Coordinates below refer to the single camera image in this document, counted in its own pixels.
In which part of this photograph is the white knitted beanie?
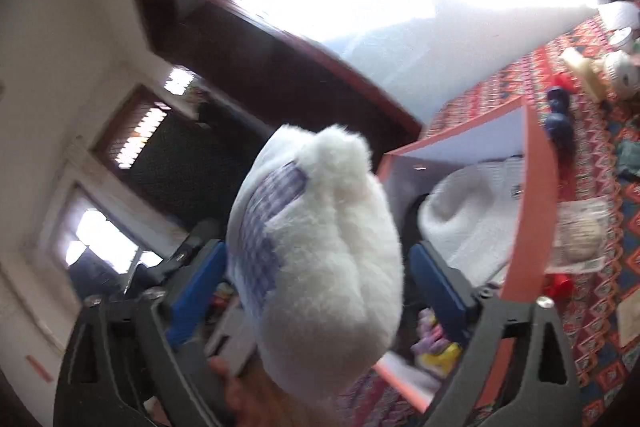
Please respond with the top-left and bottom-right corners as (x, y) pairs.
(418, 157), (524, 286)

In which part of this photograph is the pink crochet flower pot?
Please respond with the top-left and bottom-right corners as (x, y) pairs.
(411, 308), (463, 381)

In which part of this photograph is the packaged bun wrapper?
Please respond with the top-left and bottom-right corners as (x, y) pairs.
(546, 197), (608, 274)

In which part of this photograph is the beige masking tape roll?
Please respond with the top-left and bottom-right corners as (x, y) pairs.
(560, 48), (608, 104)

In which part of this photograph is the small metal bowl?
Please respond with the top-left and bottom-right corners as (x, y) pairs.
(608, 27), (634, 54)

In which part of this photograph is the blue figurine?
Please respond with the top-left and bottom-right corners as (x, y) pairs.
(544, 87), (576, 158)

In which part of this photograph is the patterned ethnic tablecloth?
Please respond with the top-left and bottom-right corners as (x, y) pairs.
(340, 16), (639, 426)

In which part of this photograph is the yarn ball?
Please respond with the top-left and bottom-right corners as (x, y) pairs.
(602, 51), (639, 100)

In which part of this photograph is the black knitted glove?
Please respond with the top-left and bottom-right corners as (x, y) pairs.
(616, 139), (640, 179)

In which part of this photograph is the white plush rabbit toy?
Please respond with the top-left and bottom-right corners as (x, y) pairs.
(226, 124), (404, 402)

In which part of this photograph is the beige adhesive bandage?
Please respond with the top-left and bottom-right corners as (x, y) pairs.
(616, 297), (639, 347)

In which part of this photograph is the person's hand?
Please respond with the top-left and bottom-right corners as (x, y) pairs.
(208, 357), (344, 427)

